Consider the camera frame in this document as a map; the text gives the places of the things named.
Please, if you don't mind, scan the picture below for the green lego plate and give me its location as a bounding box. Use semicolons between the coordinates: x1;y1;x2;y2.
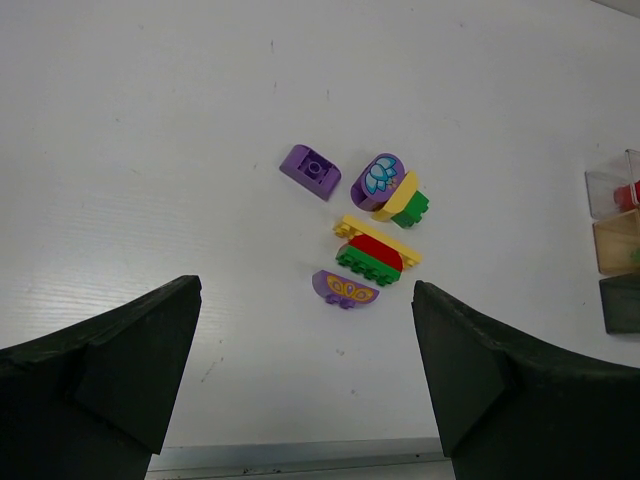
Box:
335;246;401;287

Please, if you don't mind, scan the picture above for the small red lego brick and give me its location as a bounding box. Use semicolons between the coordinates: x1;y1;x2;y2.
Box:
613;181;640;212

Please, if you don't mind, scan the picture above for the purple butterfly half lego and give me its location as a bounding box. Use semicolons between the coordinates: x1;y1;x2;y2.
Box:
311;270;380;309

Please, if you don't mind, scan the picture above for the yellow half round lego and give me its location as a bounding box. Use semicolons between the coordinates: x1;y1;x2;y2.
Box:
372;171;419;222

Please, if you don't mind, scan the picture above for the aluminium front rail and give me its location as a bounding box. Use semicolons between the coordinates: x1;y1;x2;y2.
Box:
146;438;454;479

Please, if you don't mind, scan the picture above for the long yellow lego plate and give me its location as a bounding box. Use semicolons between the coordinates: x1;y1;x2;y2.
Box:
332;214;423;268

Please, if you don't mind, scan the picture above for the amber plastic container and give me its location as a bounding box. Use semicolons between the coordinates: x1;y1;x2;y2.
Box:
593;209;639;276

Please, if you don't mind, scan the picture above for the purple round flower lego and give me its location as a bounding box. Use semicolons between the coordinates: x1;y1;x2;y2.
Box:
350;153;406;212

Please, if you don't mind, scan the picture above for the small green lego brick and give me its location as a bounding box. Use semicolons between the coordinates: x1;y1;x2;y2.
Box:
391;191;429;229

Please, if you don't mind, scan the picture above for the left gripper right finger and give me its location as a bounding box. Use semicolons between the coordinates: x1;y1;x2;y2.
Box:
412;281;639;479

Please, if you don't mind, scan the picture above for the red curved lego brick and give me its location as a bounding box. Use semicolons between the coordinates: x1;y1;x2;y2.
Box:
346;234;404;272

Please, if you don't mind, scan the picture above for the clear plastic container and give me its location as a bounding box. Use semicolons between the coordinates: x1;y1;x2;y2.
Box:
585;149;639;220

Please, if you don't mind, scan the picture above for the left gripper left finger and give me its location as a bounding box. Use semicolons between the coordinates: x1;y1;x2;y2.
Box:
1;275;202;479

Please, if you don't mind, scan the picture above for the purple sloped lego brick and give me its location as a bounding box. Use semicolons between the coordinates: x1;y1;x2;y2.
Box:
279;144;342;201

